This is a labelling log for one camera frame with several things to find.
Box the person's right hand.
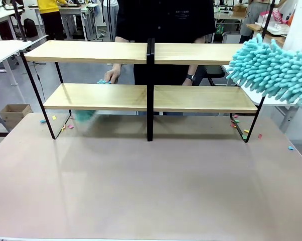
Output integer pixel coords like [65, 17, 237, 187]
[103, 68, 122, 85]

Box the teal chenille duster with handle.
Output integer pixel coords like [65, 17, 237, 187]
[225, 33, 302, 112]

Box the black chair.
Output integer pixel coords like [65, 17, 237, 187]
[205, 64, 227, 87]

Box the person in grey trousers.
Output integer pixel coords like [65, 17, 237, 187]
[101, 0, 120, 42]

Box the grey metal cabinet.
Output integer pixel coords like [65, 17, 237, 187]
[222, 32, 242, 44]

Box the grey background desk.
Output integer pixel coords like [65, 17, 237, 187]
[58, 3, 98, 41]

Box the light wooden desk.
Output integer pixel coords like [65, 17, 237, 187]
[246, 23, 286, 47]

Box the person in yellow jacket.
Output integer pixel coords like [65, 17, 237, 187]
[37, 0, 69, 41]

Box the person in grey clothes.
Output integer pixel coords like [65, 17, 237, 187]
[239, 0, 267, 44]

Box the black backpack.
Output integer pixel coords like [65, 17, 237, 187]
[23, 18, 39, 39]

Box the black stand pole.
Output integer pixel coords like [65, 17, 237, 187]
[11, 0, 27, 42]
[259, 0, 276, 45]

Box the brown cardboard box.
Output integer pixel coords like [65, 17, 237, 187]
[0, 103, 33, 129]

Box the large white table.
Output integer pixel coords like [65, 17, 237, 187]
[222, 64, 302, 134]

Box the white table with grey legs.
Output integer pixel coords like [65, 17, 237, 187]
[0, 35, 49, 87]

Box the pink printed bag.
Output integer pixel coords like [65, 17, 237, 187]
[272, 8, 283, 24]

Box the white background workbench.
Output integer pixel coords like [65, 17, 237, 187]
[0, 9, 25, 41]

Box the wood two-tier shelf black frame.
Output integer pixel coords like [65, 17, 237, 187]
[150, 37, 283, 144]
[19, 37, 152, 142]

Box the black floor cable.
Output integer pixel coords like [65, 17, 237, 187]
[32, 61, 45, 101]

